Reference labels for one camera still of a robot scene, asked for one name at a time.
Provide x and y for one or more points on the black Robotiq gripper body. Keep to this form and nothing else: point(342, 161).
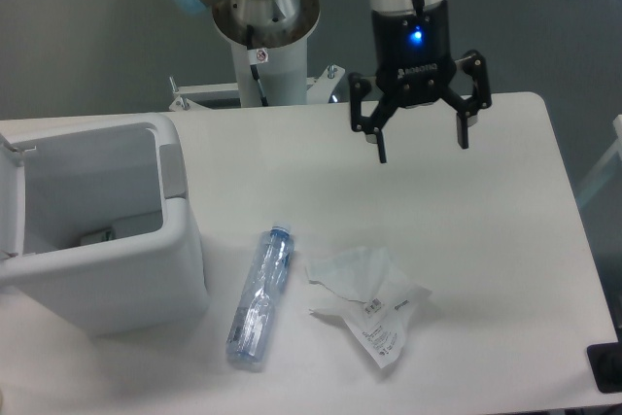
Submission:
point(415, 65)

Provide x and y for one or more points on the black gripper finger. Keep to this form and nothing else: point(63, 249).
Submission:
point(474, 65)
point(372, 126)

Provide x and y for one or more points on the white plastic wrapper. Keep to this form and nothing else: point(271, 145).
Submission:
point(371, 296)

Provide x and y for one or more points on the clear plastic water bottle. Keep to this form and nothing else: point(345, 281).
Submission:
point(255, 314)

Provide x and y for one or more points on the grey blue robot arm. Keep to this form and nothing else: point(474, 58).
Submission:
point(277, 23)

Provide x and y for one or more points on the white open trash can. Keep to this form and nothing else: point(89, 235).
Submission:
point(96, 224)

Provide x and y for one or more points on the white glass side furniture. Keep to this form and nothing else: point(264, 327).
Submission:
point(602, 171)

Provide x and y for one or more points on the black device at table edge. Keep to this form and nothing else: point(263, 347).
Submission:
point(605, 362)

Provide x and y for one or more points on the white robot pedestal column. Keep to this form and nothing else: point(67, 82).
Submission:
point(272, 70)

